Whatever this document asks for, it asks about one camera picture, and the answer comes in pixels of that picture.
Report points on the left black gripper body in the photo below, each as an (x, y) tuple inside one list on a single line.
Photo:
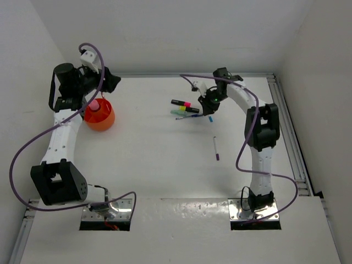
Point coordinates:
[(91, 80)]

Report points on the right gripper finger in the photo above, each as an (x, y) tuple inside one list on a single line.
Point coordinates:
[(206, 110), (213, 108)]

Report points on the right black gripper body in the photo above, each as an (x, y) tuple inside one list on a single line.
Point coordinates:
[(214, 97)]

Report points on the blue ballpoint pen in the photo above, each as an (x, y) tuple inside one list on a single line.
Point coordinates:
[(189, 116)]

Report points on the pink glue stick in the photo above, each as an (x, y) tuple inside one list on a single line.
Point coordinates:
[(94, 105)]

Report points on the white pen purple cap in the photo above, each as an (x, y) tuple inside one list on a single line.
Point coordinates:
[(216, 148)]

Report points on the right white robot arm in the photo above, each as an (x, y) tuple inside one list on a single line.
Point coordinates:
[(261, 129)]

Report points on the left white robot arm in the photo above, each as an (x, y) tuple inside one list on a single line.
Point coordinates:
[(56, 178)]

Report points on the black pink highlighter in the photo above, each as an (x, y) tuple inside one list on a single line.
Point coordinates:
[(181, 103)]

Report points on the black yellow highlighter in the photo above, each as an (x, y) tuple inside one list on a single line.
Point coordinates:
[(189, 109)]

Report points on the pale green highlighter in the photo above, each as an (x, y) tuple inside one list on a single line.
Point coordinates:
[(178, 112)]

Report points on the orange round organizer container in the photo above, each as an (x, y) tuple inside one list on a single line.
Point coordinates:
[(102, 119)]

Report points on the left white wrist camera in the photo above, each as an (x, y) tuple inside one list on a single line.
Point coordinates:
[(91, 60)]

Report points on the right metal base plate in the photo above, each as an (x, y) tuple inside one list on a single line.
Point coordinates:
[(239, 211)]

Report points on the right aluminium table rail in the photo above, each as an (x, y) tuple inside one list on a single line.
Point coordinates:
[(295, 155)]

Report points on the aluminium table rail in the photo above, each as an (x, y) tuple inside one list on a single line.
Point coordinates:
[(295, 155), (23, 235)]

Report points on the left aluminium table rail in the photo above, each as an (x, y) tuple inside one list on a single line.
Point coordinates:
[(23, 235)]

